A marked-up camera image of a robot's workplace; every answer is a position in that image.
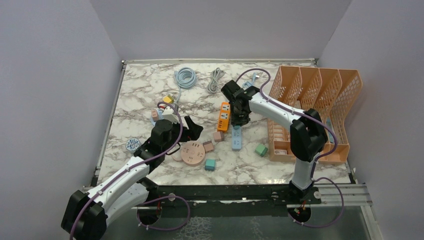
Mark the orange plastic file rack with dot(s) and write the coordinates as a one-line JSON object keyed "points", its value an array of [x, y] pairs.
{"points": [[330, 91]]}

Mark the pink round power strip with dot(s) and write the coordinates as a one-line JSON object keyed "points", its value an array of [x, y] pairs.
{"points": [[193, 153]]}

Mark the orange power strip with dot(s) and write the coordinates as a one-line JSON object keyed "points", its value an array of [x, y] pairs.
{"points": [[224, 117]]}

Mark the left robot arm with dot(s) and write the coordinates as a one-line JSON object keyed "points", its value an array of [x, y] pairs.
{"points": [[88, 214]]}

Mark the green plug adapter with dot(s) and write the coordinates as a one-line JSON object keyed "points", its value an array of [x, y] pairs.
{"points": [[261, 150]]}

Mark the blue long power strip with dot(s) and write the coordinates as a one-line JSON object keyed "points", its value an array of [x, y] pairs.
{"points": [[236, 138]]}

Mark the blue patterned round tin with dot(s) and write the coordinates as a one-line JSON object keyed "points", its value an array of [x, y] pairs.
{"points": [[132, 144]]}

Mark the teal plug adapter front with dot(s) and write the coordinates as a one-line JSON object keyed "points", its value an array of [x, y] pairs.
{"points": [[210, 165]]}

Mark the pink plug adapter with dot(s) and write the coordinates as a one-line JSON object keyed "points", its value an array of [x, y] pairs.
{"points": [[208, 146], [218, 136], [155, 115]]}

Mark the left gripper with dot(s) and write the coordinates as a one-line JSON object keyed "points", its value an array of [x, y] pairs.
{"points": [[193, 133]]}

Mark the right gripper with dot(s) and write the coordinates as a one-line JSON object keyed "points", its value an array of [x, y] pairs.
{"points": [[235, 120]]}

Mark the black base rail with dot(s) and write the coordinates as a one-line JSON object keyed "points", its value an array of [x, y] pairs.
{"points": [[177, 201]]}

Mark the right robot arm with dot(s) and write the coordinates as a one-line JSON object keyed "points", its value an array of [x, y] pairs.
{"points": [[307, 131]]}

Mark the yellow plug adapter rear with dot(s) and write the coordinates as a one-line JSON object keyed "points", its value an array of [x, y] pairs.
{"points": [[168, 99]]}

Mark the blue round power strip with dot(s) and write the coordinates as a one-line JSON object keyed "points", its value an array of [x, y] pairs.
{"points": [[160, 111]]}

